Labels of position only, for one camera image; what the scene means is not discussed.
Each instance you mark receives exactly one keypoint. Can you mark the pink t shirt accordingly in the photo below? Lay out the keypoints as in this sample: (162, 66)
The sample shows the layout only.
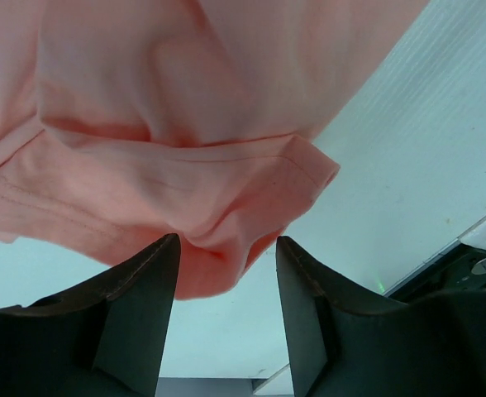
(123, 121)

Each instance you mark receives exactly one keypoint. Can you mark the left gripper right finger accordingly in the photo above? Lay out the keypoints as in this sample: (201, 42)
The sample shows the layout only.
(346, 340)

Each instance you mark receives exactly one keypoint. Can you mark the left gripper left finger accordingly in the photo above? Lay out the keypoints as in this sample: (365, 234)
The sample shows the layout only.
(102, 337)

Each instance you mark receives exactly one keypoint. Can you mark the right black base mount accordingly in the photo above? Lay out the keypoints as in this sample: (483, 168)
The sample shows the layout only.
(461, 269)

